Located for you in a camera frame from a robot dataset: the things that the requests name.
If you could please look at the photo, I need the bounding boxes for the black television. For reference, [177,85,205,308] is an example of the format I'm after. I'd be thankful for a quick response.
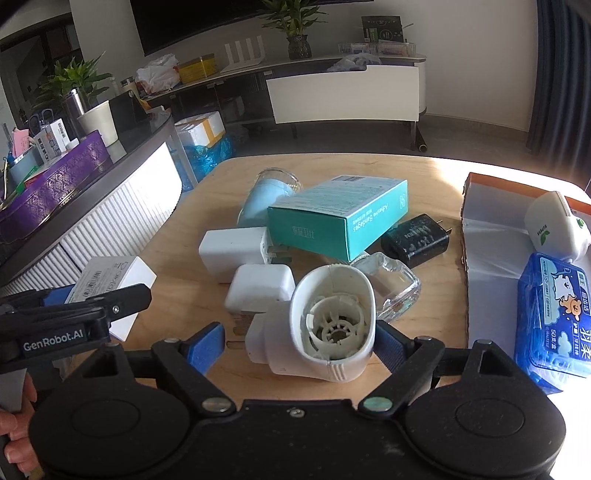
[129,0,376,57]

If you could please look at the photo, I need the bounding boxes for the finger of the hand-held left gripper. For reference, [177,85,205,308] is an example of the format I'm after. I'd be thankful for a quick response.
[0,302,122,346]
[41,283,153,322]

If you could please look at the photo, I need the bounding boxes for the blue tissue pack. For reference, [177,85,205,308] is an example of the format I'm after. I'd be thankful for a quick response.
[514,252,591,395]

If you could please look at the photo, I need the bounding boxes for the light blue glass cup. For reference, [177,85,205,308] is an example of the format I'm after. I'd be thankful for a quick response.
[237,167,303,228]

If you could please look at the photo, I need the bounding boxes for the white rounded charger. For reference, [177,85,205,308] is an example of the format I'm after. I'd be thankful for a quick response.
[225,263,296,337]

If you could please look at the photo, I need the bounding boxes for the person's left hand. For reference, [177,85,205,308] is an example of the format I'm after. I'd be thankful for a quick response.
[0,384,38,480]

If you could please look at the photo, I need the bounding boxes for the clear plastic boxes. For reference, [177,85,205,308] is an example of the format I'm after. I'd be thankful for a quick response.
[338,40,417,59]

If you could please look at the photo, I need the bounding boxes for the crumpled blue plastic bag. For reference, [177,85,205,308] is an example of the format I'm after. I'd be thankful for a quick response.
[327,54,384,73]

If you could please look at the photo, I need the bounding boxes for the white router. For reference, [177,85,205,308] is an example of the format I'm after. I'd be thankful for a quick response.
[221,39,267,73]

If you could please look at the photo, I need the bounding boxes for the black square object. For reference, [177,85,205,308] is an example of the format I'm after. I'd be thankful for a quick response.
[109,90,151,139]

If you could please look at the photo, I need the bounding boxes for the teal cardboard box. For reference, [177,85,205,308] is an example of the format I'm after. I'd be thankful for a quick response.
[267,174,409,262]

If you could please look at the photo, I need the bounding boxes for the white rectangular charger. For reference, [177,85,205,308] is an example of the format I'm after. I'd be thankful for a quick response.
[198,226,291,284]

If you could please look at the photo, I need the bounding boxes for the white plant pot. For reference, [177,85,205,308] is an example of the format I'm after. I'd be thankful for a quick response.
[76,100,119,147]

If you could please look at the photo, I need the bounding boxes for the black charger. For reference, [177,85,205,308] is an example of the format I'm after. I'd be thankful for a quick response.
[381,213,455,269]

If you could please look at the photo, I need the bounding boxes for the steel tumbler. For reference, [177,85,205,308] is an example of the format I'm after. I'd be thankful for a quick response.
[64,88,94,140]

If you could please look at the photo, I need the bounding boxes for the dark blue curtain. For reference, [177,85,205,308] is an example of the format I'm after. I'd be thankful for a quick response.
[525,0,591,153]

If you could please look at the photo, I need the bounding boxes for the round ribbed white counter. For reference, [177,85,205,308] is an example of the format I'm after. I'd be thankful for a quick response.
[0,105,185,298]

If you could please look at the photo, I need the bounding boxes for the purple patterned box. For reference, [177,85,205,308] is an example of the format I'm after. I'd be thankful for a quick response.
[0,129,114,245]

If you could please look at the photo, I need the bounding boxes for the yellow tin box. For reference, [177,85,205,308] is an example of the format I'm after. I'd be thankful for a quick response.
[178,54,218,84]

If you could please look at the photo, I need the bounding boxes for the black box green print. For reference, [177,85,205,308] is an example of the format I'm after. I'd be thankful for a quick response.
[361,16,408,45]

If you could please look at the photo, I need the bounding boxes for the green leafy plant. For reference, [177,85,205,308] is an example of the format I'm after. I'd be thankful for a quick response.
[31,52,113,121]

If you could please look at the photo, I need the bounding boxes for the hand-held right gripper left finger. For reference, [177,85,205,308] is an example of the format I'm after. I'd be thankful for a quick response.
[78,322,235,418]

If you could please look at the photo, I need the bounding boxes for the white plug-in device green logo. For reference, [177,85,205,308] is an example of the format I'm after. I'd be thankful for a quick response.
[525,191,591,260]

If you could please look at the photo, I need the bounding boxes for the potted plant in dark vase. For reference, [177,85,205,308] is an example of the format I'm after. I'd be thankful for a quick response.
[260,0,325,61]

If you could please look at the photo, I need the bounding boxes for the white plug-in mosquito repeller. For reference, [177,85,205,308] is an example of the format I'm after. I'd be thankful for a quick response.
[245,264,377,395]

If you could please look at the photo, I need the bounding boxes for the white labelled box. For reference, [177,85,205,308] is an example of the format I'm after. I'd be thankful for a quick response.
[65,255,158,342]

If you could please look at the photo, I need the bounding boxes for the white barcode boxes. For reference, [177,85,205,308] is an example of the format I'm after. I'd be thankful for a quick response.
[33,118,71,162]

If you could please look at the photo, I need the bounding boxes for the clear glass bottle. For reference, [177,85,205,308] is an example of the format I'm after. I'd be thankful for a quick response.
[349,252,422,320]

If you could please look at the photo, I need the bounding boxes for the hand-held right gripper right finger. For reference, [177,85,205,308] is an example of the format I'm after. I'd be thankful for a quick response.
[358,320,527,416]

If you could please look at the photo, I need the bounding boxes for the white television cabinet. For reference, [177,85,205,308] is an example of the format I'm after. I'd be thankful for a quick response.
[139,51,428,153]

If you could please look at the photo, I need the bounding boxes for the orange-rimmed cardboard tray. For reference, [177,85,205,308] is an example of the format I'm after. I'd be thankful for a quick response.
[460,172,591,393]

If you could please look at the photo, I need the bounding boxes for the white foam box yellow tape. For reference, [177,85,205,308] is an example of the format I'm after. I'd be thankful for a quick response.
[174,111,227,149]

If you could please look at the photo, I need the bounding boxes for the grey pen cup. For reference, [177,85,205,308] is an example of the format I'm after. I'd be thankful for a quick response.
[8,145,44,188]

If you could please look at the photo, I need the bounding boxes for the white plastic bag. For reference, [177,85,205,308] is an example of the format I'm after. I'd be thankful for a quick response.
[135,54,181,96]

